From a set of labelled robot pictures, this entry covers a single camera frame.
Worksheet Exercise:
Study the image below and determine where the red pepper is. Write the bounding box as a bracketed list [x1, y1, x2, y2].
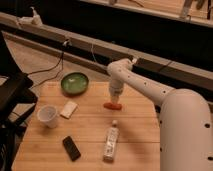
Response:
[103, 102, 122, 110]

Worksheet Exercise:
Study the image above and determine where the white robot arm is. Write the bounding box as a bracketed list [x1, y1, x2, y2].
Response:
[107, 59, 213, 171]

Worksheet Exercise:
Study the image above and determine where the green ceramic bowl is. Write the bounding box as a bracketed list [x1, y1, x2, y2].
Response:
[61, 72, 89, 95]

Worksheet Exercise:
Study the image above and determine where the clear plastic bottle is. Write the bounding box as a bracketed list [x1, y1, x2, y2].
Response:
[103, 120, 119, 162]

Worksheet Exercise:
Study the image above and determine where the white sponge block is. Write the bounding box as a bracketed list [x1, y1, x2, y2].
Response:
[60, 101, 77, 119]

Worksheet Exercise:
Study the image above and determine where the black phone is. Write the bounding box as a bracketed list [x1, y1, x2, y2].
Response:
[63, 136, 81, 161]

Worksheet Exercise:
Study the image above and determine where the white paper cup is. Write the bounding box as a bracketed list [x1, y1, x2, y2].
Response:
[37, 105, 58, 128]

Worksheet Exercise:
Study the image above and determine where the black chair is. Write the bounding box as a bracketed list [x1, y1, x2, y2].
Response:
[0, 31, 38, 171]

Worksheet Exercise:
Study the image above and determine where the white spray bottle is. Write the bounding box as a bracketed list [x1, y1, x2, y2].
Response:
[19, 6, 44, 28]

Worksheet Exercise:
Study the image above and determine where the black cable left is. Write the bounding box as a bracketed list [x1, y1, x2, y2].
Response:
[25, 41, 72, 89]

